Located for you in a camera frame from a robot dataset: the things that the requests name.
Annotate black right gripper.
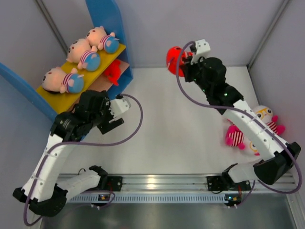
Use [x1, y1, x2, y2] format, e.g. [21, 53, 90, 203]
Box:
[181, 54, 211, 96]

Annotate red plush monster white mouth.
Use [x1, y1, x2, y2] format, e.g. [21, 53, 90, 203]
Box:
[166, 46, 193, 77]

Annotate red plush monster toy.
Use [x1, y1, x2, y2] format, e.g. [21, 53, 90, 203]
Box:
[103, 60, 121, 86]

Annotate pig doll black hair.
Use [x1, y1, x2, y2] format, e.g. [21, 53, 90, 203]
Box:
[42, 67, 84, 94]

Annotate pig doll blue pants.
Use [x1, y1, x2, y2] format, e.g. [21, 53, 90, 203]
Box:
[66, 38, 101, 72]

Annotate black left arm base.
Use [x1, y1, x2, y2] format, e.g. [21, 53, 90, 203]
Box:
[100, 176, 123, 192]

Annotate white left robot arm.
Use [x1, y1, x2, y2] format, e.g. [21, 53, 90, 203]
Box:
[13, 90, 131, 221]

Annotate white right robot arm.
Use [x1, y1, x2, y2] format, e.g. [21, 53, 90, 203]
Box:
[176, 56, 302, 193]

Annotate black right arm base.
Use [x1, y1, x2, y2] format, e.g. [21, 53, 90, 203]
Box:
[206, 175, 251, 192]

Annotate blue wooden toy shelf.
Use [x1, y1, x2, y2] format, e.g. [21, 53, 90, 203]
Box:
[0, 0, 133, 120]

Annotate white panda doll yellow glasses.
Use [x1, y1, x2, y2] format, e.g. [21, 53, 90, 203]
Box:
[224, 119, 245, 150]

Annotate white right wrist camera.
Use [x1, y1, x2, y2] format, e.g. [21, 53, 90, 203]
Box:
[190, 39, 211, 64]

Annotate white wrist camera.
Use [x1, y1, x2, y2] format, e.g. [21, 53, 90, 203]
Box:
[109, 94, 131, 118]
[190, 39, 211, 64]

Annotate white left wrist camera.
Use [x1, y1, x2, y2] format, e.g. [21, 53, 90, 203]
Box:
[109, 94, 131, 118]

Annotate slotted grey cable duct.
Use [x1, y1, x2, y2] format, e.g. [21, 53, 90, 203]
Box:
[69, 193, 239, 204]

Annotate aluminium mounting rail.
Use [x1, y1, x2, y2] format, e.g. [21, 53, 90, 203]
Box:
[58, 173, 298, 192]

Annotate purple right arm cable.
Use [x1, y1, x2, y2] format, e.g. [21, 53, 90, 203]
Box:
[168, 41, 301, 208]

